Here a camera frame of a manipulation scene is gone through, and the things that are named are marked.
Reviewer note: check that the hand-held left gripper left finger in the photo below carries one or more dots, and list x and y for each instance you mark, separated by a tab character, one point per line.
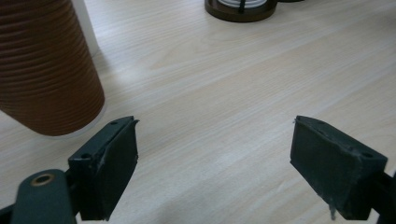
106	168

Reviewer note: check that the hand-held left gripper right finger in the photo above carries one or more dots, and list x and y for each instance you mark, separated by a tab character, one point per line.
336	168

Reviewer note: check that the brown ribbed paper cup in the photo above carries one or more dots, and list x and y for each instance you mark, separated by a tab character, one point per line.
46	68

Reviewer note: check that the single white paper cup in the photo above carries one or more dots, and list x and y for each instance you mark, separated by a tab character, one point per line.
85	28

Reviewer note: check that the dark wooden cup holder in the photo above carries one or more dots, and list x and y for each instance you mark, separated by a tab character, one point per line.
239	15

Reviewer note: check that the stack of white cups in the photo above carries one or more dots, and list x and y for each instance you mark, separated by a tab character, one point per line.
230	3

